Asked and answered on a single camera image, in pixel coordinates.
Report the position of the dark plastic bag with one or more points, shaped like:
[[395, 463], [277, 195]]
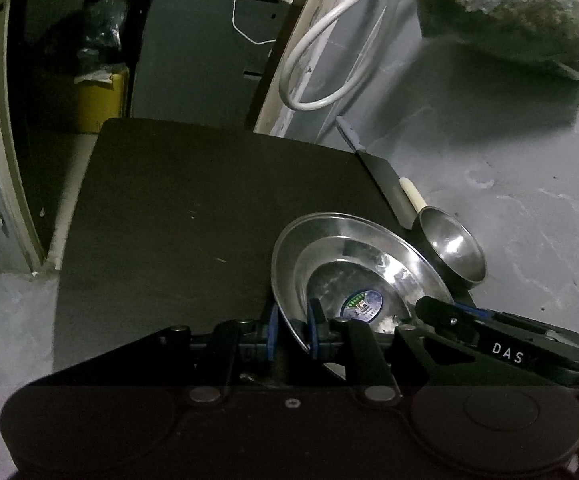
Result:
[[100, 30]]

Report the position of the black steel bowl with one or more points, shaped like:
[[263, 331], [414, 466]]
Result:
[[452, 247]]

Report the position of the black cabinet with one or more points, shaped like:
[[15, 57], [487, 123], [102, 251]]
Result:
[[194, 60]]

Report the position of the clear bag of greens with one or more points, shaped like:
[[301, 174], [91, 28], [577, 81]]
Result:
[[509, 5]]

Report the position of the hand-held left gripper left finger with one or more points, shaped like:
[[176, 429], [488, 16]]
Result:
[[272, 335]]

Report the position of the steel plate with oval sticker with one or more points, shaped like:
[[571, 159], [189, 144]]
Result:
[[329, 260]]

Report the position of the yellow bucket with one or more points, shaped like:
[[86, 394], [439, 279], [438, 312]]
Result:
[[100, 105]]

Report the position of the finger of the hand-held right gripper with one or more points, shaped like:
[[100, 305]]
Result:
[[477, 314], [437, 312]]

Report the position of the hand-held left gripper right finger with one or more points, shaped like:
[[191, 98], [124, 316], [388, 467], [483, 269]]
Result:
[[314, 332]]

